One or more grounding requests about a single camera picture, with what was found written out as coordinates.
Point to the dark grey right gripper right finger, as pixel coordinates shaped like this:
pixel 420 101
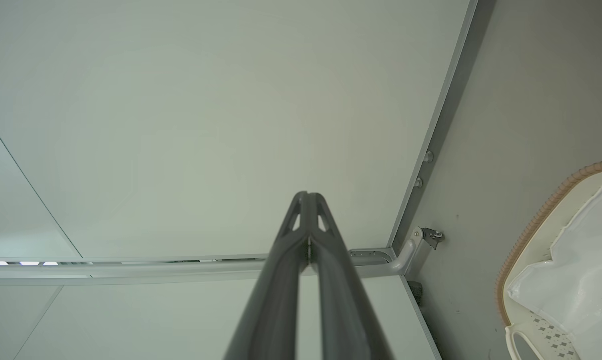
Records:
pixel 341 300

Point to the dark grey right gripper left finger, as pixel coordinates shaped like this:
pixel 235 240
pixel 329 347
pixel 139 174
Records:
pixel 281 280

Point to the white laundry basket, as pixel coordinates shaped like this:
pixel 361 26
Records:
pixel 541 332

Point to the small black caster wheel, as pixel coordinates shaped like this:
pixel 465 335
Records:
pixel 435 237

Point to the small metal bolt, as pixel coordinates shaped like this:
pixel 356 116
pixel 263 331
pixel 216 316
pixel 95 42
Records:
pixel 428 157
pixel 419 182

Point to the white garment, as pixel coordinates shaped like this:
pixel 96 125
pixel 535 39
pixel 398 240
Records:
pixel 581 280

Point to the dark metal post bracket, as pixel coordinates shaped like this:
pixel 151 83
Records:
pixel 371 255

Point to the small black rail pad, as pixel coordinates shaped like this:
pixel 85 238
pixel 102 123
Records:
pixel 416 294

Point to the grey partition bottom rail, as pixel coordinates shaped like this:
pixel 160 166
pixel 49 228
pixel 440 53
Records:
pixel 432 125
pixel 421 320

